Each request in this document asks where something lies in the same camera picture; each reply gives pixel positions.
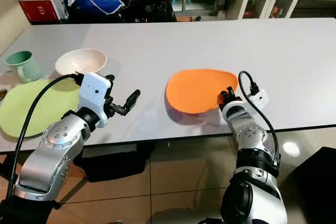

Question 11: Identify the green mug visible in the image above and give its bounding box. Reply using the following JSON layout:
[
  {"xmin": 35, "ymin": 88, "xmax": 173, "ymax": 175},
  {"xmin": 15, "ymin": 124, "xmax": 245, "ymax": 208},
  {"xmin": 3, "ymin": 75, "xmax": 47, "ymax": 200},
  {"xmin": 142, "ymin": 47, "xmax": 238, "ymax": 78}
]
[{"xmin": 5, "ymin": 51, "xmax": 41, "ymax": 83}]

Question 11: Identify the black box under table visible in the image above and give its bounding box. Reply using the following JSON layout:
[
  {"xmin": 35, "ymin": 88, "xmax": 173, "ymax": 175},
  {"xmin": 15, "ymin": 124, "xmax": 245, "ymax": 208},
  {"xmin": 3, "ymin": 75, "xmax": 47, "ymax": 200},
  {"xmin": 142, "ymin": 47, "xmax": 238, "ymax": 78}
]
[{"xmin": 84, "ymin": 143, "xmax": 150, "ymax": 183}]

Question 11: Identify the black chair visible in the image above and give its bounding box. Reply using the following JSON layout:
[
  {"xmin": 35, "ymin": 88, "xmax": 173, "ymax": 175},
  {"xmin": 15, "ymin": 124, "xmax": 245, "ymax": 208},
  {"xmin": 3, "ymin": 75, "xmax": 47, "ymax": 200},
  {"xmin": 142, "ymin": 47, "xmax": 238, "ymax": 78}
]
[{"xmin": 291, "ymin": 147, "xmax": 336, "ymax": 224}]

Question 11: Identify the red cardboard box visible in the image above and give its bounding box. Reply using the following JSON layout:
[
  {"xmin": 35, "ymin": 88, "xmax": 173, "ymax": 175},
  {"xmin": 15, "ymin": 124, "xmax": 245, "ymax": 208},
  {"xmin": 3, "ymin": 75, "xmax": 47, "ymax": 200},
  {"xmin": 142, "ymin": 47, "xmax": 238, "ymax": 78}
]
[{"xmin": 18, "ymin": 0, "xmax": 69, "ymax": 23}]

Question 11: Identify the orange plate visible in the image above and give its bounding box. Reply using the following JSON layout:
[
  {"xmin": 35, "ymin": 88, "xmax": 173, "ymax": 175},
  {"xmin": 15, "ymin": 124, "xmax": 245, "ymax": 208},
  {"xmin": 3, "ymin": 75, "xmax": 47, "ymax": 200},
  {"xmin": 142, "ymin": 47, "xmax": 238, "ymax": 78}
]
[{"xmin": 165, "ymin": 69, "xmax": 239, "ymax": 114}]

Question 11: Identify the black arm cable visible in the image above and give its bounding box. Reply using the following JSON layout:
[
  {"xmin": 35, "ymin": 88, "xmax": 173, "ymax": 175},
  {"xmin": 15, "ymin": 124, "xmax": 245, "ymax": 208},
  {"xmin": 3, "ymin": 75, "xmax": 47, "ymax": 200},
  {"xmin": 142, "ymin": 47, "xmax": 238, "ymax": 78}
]
[
  {"xmin": 238, "ymin": 70, "xmax": 280, "ymax": 157},
  {"xmin": 4, "ymin": 73, "xmax": 85, "ymax": 204}
]

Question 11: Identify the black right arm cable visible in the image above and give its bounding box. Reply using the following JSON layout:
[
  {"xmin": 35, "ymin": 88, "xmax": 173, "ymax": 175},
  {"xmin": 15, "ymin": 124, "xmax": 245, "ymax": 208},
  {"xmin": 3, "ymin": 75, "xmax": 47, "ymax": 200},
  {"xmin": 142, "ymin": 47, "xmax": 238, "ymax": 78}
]
[{"xmin": 238, "ymin": 70, "xmax": 280, "ymax": 157}]

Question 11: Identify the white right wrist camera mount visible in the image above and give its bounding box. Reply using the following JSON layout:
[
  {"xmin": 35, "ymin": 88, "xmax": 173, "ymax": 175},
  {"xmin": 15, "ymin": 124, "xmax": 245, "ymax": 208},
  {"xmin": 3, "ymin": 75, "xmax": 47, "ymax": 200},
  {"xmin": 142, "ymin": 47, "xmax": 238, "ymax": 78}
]
[{"xmin": 239, "ymin": 89, "xmax": 269, "ymax": 110}]

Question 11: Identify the white bowl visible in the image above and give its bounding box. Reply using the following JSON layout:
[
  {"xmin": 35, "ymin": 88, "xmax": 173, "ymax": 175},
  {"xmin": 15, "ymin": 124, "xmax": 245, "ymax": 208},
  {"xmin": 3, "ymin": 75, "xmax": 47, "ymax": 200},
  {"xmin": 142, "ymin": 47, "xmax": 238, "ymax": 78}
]
[{"xmin": 55, "ymin": 48, "xmax": 107, "ymax": 76}]

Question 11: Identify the light green plate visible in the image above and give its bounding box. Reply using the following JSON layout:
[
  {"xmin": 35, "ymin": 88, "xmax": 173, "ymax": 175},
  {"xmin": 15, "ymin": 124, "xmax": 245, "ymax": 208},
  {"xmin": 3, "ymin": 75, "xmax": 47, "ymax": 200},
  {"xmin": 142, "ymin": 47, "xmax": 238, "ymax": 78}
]
[{"xmin": 0, "ymin": 80, "xmax": 82, "ymax": 138}]

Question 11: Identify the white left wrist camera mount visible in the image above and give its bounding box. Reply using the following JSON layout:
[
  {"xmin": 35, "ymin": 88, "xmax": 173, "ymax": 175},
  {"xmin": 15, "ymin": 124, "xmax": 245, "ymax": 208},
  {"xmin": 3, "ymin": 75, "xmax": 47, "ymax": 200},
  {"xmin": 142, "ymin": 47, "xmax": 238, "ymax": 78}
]
[{"xmin": 78, "ymin": 72, "xmax": 112, "ymax": 126}]

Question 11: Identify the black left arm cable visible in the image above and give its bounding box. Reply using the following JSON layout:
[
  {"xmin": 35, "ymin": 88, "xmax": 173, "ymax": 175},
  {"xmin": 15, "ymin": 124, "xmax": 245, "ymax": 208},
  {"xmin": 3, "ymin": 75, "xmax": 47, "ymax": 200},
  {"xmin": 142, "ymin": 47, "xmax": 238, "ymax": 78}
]
[{"xmin": 4, "ymin": 73, "xmax": 85, "ymax": 204}]

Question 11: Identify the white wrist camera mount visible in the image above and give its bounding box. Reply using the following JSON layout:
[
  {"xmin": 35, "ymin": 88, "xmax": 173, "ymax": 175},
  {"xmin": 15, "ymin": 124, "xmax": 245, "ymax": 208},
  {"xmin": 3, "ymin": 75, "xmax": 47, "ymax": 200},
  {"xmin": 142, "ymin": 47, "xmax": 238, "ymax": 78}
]
[
  {"xmin": 239, "ymin": 89, "xmax": 269, "ymax": 110},
  {"xmin": 78, "ymin": 72, "xmax": 112, "ymax": 126}
]

